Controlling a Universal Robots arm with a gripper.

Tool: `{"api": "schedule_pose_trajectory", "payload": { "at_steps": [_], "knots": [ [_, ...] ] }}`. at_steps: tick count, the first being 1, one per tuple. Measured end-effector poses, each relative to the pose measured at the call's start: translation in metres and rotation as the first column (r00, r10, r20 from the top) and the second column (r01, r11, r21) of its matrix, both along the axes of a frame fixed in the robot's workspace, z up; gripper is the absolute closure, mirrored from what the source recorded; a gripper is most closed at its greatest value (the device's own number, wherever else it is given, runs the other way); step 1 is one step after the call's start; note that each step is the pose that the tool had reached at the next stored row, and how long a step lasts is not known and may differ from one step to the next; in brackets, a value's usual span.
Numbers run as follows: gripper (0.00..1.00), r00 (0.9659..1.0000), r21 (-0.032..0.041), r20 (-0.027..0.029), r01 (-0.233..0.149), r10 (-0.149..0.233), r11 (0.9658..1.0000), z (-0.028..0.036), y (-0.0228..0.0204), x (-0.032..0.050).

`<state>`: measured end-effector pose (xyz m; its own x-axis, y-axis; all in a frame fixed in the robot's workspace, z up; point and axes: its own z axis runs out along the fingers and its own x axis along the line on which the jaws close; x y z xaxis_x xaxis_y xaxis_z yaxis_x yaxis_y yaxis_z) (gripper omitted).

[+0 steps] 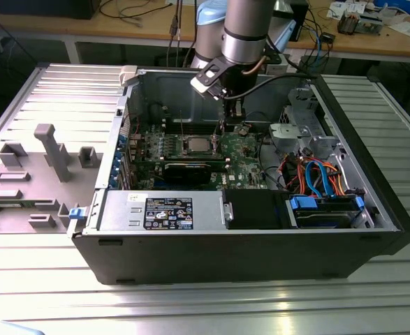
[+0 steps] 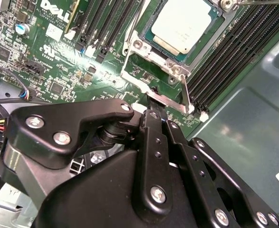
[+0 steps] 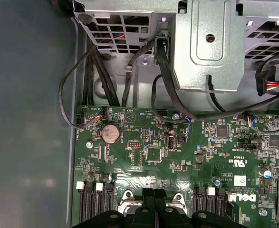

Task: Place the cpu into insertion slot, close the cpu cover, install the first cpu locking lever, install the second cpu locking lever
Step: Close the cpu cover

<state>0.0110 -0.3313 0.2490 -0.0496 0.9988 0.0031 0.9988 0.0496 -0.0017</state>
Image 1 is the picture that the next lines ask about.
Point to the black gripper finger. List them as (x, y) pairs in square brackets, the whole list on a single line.
[(233, 111)]

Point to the silver CPU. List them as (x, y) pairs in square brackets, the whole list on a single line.
[(197, 142)]

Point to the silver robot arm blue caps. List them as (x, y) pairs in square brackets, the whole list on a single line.
[(243, 35)]

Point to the CPU socket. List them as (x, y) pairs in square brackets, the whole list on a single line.
[(184, 146)]

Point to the green motherboard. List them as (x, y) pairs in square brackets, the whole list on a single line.
[(239, 164)]

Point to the black RAM stick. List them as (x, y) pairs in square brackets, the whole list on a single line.
[(218, 164)]

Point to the metal drive cage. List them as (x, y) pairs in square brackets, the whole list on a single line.
[(295, 134)]

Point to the black graphics card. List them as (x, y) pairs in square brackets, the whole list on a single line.
[(187, 172)]

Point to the black tower box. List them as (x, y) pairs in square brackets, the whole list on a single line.
[(302, 21)]

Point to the small black box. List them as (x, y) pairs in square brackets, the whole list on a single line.
[(327, 37)]

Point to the black plastic shroud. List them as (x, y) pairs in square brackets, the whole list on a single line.
[(253, 209)]

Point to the hard disk in blue carrier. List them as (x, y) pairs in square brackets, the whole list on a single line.
[(306, 204)]

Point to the metal heatsink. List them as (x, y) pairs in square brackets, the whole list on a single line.
[(346, 24)]

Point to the green circuit device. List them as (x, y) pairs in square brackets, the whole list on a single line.
[(368, 24)]

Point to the black PC case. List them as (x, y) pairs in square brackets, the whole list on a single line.
[(225, 258)]

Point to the silver power supply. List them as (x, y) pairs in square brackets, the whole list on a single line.
[(121, 213)]

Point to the wooden desk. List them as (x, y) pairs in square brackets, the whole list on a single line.
[(86, 24)]

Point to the blue case latch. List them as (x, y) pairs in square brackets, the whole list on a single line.
[(77, 213)]

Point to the black computer box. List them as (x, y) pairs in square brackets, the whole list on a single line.
[(44, 8)]

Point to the grey parts rack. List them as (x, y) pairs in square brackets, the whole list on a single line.
[(33, 185)]

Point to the green RAM stick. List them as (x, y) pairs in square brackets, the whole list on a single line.
[(12, 206)]

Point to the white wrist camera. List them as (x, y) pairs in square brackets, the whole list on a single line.
[(199, 83)]

